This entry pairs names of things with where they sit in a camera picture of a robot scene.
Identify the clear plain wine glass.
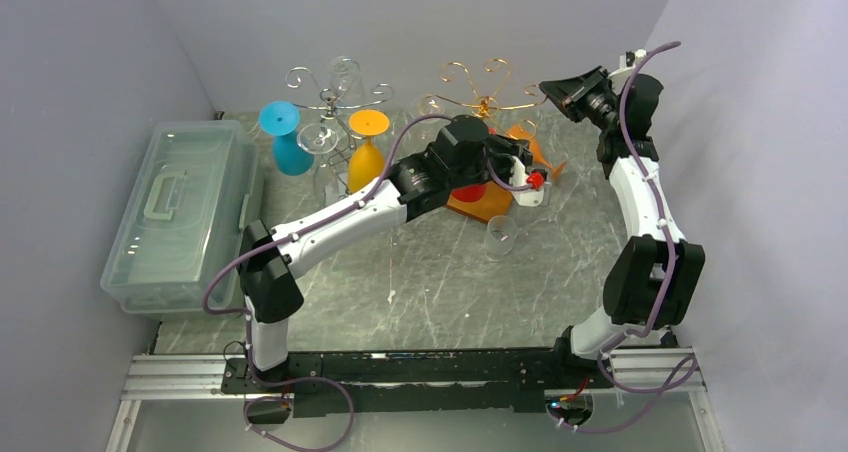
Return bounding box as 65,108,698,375
297,123,346,207

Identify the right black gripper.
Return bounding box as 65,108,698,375
540,67,621,133

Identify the silver wire glass rack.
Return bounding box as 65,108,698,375
285,67,394,196

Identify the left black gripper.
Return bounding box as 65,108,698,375
450,135,534,192

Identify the gold wire glass rack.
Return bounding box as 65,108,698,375
418,58,549,225

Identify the blue plastic wine glass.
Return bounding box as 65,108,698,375
258,101,314,176

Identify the red plastic wine glass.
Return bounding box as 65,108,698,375
451,126,489,203

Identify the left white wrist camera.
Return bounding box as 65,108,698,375
508,158,551,207

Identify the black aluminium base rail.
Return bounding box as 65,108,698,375
120,348,708,418

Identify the clear patterned wine glass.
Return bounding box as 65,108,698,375
406,95,444,137

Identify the yellow plastic wine glass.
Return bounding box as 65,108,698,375
347,109,390,193

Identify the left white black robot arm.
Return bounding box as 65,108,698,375
237,115,547,392

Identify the clear plastic storage box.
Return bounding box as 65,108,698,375
100,120,264,316

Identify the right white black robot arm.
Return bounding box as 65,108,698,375
539,66,706,387

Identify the orange plastic wine glass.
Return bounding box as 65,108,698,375
506,120,567,182

